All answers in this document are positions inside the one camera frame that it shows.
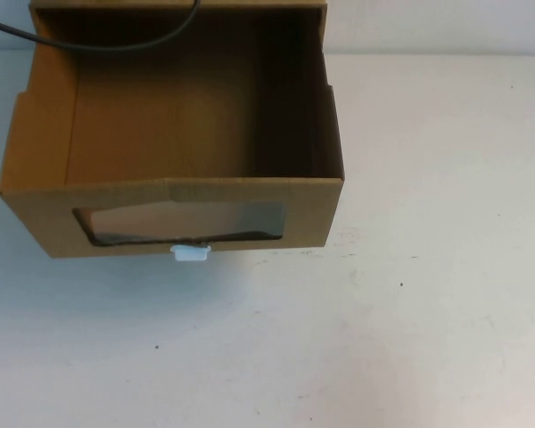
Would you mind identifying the white plastic drawer handle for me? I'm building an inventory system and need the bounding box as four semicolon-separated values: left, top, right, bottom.
169;243;212;263

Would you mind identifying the black cable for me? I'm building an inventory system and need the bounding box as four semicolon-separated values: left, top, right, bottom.
0;0;208;52

